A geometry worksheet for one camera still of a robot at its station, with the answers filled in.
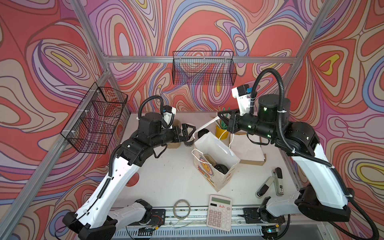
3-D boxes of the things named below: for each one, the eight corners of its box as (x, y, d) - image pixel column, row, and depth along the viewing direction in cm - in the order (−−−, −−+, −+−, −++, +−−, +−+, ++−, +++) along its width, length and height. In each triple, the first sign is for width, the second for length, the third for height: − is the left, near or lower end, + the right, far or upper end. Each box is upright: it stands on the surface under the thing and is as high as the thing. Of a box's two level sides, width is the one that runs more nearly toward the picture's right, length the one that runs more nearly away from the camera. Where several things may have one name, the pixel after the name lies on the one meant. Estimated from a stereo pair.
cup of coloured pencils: (126, 186, 87) (125, 184, 84) (136, 173, 92) (135, 171, 90) (132, 189, 85) (131, 188, 83) (142, 176, 91) (140, 174, 88)
